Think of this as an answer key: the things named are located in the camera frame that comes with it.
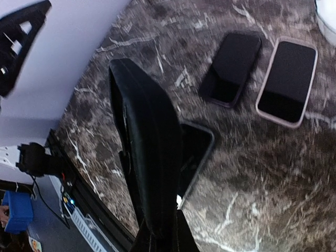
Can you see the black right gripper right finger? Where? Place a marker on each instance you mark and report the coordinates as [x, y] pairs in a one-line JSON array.
[[185, 239]]

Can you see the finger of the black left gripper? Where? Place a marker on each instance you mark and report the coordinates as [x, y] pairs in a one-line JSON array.
[[18, 32]]

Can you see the black phone case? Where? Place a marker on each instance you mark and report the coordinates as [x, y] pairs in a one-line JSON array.
[[226, 78]]

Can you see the black front rail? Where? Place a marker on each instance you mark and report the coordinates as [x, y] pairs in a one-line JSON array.
[[84, 196]]

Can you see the white scalloped bowl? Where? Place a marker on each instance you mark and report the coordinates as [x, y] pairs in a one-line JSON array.
[[325, 14]]

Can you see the white phone dark screen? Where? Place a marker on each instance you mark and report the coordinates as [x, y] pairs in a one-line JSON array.
[[286, 88]]

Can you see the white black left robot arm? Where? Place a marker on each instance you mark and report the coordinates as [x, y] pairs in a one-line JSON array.
[[28, 158]]

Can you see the white slotted cable duct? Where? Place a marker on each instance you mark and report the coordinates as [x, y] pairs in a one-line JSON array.
[[86, 226]]

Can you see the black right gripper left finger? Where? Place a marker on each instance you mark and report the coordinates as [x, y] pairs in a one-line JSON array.
[[144, 241]]

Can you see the blue box beside table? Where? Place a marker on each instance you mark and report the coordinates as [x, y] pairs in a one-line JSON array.
[[20, 211]]

